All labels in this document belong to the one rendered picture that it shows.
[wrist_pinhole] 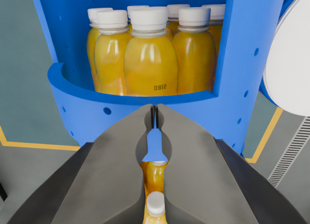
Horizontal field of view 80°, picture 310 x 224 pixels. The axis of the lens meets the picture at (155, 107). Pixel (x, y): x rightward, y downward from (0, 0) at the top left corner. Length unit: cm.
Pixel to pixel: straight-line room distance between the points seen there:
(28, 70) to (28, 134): 67
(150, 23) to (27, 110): 181
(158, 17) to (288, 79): 30
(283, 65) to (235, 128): 22
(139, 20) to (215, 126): 13
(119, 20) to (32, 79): 155
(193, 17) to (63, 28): 19
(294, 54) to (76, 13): 37
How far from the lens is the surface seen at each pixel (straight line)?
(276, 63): 41
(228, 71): 16
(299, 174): 265
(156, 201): 41
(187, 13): 25
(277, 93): 44
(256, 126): 193
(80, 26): 36
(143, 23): 21
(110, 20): 26
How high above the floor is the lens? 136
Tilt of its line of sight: 59 degrees down
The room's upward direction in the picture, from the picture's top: 179 degrees counter-clockwise
